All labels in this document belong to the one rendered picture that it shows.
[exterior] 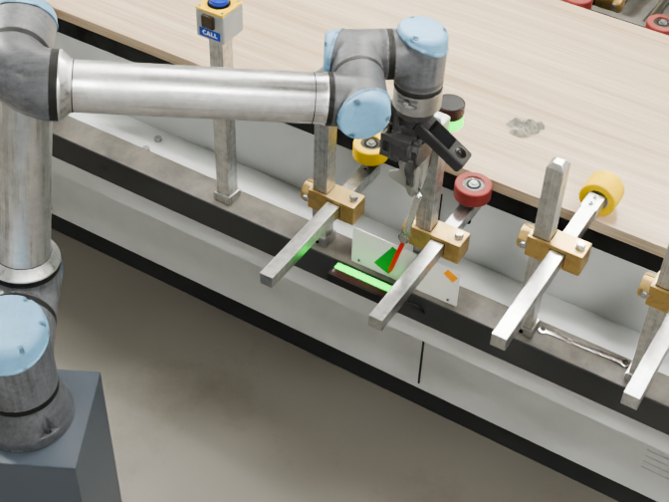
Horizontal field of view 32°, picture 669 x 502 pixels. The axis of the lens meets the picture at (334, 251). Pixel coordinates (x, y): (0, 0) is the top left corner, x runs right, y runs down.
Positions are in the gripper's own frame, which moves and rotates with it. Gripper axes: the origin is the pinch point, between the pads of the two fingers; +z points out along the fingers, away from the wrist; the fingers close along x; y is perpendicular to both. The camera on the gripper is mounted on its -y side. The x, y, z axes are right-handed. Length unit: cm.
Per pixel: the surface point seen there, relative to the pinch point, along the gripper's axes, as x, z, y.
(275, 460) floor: 6, 102, 29
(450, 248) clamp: -5.1, 15.9, -6.6
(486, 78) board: -58, 12, 11
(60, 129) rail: -6, 33, 100
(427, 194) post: -5.9, 5.2, 0.2
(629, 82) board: -75, 12, -18
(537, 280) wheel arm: 4.2, 5.2, -28.3
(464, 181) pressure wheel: -20.3, 11.2, -1.6
